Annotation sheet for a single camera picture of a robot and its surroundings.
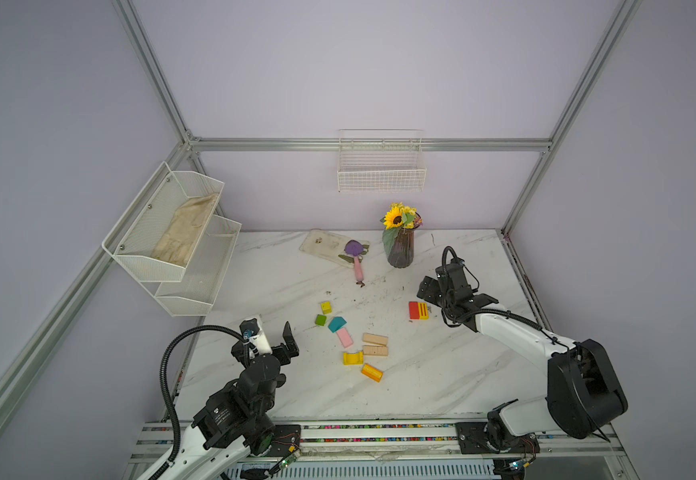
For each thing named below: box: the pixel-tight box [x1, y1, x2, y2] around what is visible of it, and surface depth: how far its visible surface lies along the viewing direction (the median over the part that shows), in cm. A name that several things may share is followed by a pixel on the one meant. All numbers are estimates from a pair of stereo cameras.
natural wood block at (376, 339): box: [362, 333, 388, 347], surface depth 93 cm
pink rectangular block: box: [336, 328, 354, 348], surface depth 93 cm
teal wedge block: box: [328, 316, 347, 333], surface depth 96 cm
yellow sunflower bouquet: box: [380, 202, 423, 255], surface depth 94 cm
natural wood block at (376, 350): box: [363, 345, 389, 356], surface depth 90 cm
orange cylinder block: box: [360, 363, 384, 383], surface depth 86 cm
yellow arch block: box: [343, 351, 364, 366], surface depth 88 cm
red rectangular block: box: [409, 301, 420, 320], surface depth 99 cm
